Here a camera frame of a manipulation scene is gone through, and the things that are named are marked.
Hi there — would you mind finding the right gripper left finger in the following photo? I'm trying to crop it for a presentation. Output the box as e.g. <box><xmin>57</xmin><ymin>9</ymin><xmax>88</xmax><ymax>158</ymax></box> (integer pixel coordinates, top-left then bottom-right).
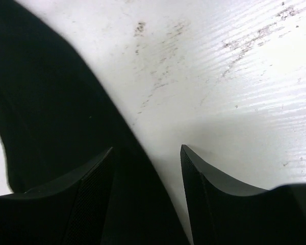
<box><xmin>0</xmin><ymin>148</ymin><xmax>115</xmax><ymax>244</ymax></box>

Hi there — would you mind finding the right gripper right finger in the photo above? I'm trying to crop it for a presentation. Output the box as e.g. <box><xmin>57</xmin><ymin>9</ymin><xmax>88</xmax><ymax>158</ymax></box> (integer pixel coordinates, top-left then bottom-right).
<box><xmin>180</xmin><ymin>145</ymin><xmax>306</xmax><ymax>244</ymax></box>

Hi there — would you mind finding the black tank top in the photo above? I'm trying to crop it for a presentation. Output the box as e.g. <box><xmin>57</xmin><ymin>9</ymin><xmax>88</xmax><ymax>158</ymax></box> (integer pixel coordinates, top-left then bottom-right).
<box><xmin>0</xmin><ymin>1</ymin><xmax>188</xmax><ymax>244</ymax></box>

